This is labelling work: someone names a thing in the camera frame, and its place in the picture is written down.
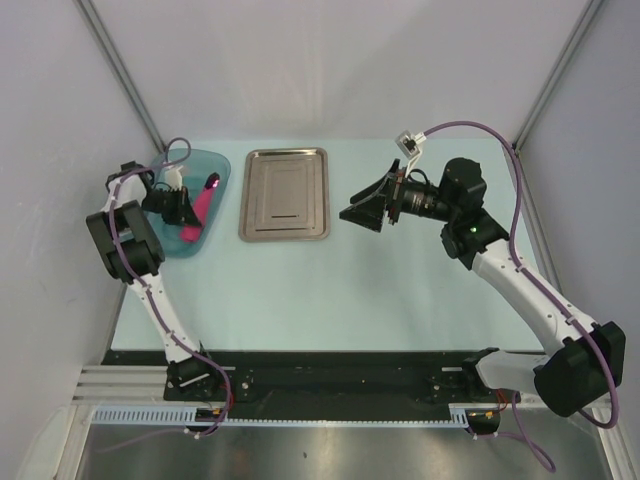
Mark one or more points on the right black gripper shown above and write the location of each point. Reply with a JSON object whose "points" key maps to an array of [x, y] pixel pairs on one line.
{"points": [[370, 214]]}

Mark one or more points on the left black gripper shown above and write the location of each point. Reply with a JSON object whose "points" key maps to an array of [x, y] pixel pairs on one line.
{"points": [[183, 212]]}

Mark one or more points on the pink paper napkin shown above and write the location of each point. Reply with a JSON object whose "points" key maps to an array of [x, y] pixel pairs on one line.
{"points": [[192, 234]]}

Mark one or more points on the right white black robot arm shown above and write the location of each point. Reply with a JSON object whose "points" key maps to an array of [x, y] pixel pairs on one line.
{"points": [[582, 360]]}

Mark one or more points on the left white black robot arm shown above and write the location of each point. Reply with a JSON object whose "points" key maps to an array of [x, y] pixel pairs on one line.
{"points": [[145, 215]]}

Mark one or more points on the teal plastic container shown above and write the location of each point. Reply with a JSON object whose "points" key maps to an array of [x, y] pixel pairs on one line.
{"points": [[197, 167]]}

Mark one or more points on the steel tray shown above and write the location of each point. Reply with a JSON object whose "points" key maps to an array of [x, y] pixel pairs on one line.
{"points": [[285, 195]]}

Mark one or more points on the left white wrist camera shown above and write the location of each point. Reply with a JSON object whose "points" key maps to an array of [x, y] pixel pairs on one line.
{"points": [[174, 177]]}

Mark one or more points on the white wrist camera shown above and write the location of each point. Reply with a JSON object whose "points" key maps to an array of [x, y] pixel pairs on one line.
{"points": [[411, 146], [174, 177]]}

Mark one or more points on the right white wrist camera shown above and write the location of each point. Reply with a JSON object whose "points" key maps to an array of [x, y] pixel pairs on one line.
{"points": [[411, 146]]}

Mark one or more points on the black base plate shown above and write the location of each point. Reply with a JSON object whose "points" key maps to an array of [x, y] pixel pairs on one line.
{"points": [[326, 382]]}

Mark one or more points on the white cable duct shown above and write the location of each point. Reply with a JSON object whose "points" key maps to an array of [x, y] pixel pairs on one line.
{"points": [[201, 417]]}

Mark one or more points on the left aluminium corner post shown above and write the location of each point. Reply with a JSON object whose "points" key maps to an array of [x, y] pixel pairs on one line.
{"points": [[113, 58]]}

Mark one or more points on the aluminium corner post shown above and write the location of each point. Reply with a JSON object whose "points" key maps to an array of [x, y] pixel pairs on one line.
{"points": [[586, 20], [113, 58]]}

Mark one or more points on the right aluminium corner post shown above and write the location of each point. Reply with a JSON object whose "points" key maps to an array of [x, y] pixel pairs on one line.
{"points": [[586, 20]]}

